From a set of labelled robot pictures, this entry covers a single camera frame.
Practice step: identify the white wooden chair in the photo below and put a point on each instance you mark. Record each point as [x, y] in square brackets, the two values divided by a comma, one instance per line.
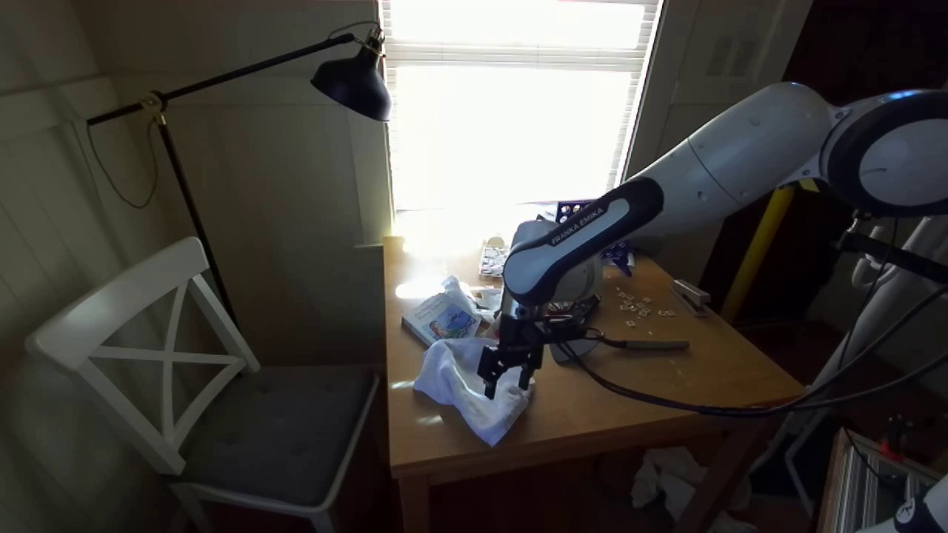
[176, 373]

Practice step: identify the white towel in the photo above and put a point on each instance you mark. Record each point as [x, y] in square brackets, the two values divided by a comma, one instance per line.
[447, 378]

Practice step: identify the black floor lamp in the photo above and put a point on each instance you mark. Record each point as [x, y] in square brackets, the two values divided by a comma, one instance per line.
[281, 178]

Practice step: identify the box of books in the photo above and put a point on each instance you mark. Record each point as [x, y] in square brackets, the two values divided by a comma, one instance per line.
[872, 489]

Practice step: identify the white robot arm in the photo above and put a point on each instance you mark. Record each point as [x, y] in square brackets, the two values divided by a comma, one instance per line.
[880, 156]

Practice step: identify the yellow pole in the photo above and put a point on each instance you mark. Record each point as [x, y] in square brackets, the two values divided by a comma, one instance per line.
[755, 252]

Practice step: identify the white cloth on floor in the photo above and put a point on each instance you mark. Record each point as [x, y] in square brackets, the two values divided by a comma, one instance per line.
[671, 478]

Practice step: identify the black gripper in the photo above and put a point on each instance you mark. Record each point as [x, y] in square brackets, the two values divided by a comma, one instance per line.
[524, 333]

